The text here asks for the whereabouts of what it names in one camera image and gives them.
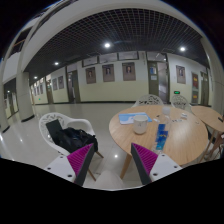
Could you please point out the framed portrait poster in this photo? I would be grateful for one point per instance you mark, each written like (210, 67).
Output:
(108, 73)
(129, 71)
(90, 75)

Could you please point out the clear plastic water bottle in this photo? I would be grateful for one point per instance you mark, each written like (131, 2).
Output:
(163, 129)

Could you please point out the white plastic chair left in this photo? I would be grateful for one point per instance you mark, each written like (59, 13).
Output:
(65, 122)

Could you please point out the white chair right rear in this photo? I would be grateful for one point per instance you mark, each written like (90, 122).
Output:
(179, 101)

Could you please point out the white chair behind table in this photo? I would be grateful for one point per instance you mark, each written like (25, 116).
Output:
(148, 99)

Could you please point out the framed portrait poster left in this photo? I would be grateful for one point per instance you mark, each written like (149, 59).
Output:
(90, 75)

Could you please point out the dark door centre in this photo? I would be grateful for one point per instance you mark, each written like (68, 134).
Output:
(158, 79)

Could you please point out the framed portrait poster middle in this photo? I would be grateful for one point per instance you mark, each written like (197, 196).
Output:
(108, 73)

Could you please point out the round wooden table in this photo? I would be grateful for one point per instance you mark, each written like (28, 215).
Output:
(186, 140)
(214, 120)

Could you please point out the framed portrait poster right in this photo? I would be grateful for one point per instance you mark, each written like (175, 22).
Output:
(129, 71)

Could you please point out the white ceramic mug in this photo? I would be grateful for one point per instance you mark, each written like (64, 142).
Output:
(140, 124)

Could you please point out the light blue paper sheet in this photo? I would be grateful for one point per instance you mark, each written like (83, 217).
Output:
(128, 118)

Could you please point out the black laptop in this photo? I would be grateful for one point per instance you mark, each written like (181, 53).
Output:
(53, 128)

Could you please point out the small white object on table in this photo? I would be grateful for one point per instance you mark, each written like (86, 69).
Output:
(183, 116)

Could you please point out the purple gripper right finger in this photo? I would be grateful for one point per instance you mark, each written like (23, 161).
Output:
(144, 160)

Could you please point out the black backpack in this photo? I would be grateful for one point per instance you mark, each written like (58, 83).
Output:
(73, 139)

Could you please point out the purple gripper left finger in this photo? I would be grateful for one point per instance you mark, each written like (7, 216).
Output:
(80, 161)

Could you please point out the framed poster far right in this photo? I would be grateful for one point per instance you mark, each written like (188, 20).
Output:
(181, 77)

